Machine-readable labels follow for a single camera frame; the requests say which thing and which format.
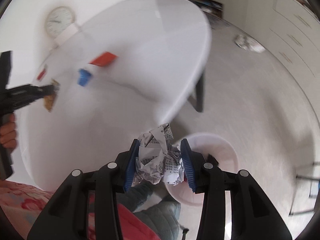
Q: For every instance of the newspaper ball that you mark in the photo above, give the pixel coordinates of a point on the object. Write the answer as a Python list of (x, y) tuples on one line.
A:
[(158, 160)]

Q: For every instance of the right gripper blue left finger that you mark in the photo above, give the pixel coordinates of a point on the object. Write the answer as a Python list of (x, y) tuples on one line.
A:
[(125, 169)]

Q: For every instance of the white plastic trash bin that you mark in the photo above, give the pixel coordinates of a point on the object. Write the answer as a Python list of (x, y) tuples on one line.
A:
[(215, 150)]

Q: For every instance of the crumpled cloth on floor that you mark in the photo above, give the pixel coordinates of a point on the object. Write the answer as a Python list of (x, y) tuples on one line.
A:
[(248, 43)]

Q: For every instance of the beige cabinet wall unit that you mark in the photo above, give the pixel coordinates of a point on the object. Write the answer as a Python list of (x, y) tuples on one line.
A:
[(289, 30)]

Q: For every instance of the white card stand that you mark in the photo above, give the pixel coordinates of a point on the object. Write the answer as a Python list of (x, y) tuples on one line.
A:
[(66, 34)]

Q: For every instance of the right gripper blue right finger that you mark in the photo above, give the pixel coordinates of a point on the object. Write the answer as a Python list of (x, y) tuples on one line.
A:
[(253, 214)]

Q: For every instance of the white round wall clock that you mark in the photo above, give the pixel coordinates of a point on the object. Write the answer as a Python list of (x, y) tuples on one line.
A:
[(58, 20)]

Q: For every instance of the red white small box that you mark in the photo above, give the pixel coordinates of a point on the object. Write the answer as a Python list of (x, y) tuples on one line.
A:
[(42, 73)]

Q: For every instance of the person legs grey trousers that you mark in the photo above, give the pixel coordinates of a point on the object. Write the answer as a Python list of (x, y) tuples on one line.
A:
[(159, 221)]

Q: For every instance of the black metal rack legs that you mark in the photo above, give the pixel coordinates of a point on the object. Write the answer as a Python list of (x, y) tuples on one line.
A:
[(306, 192)]

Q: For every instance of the red paper box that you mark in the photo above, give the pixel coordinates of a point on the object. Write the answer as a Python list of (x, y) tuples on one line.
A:
[(104, 59)]

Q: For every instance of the person left hand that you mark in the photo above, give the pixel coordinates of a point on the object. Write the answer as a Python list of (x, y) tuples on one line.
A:
[(9, 134)]

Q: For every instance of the black table leg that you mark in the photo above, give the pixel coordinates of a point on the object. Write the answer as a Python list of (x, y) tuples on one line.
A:
[(198, 101)]

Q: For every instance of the pink patterned jacket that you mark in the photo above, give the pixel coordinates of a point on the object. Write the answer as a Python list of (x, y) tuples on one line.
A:
[(21, 205)]

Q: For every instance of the brown snack wrapper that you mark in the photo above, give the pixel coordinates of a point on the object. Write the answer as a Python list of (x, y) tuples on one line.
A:
[(50, 99)]

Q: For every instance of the blue paper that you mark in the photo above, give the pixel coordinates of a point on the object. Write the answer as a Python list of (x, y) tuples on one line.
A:
[(84, 77)]

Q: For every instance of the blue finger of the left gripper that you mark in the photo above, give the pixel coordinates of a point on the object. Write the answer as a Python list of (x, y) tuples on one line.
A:
[(46, 90)]

